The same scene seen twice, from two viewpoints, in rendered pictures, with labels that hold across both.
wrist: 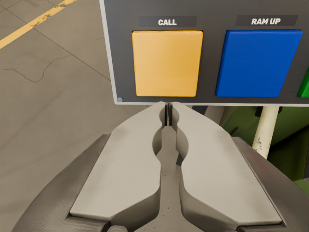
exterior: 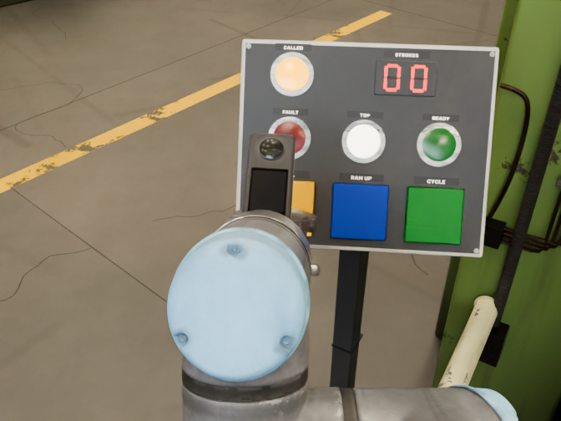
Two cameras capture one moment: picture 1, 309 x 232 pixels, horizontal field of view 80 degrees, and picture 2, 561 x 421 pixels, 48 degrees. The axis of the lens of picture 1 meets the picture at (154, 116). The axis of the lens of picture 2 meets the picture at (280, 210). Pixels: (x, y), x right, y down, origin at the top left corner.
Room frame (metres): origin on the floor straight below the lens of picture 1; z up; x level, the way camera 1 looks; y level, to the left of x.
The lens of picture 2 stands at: (-0.54, 0.00, 1.52)
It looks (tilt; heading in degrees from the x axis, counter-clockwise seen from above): 37 degrees down; 359
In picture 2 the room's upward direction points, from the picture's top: straight up
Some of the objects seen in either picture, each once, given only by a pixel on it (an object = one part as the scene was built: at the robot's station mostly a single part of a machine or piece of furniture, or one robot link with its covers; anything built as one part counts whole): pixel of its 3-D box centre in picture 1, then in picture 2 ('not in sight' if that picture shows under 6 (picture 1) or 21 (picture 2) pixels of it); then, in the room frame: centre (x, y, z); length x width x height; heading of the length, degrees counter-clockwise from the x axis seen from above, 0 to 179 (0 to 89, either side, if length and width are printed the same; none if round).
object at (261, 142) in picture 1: (260, 147); (453, 384); (0.15, -0.31, 0.62); 0.44 x 0.05 x 0.05; 149
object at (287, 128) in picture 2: not in sight; (289, 138); (0.20, -0.02, 1.09); 0.05 x 0.03 x 0.04; 59
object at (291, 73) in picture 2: not in sight; (291, 73); (0.24, -0.03, 1.16); 0.05 x 0.03 x 0.04; 59
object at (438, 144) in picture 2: not in sight; (438, 144); (0.18, -0.22, 1.09); 0.05 x 0.03 x 0.04; 59
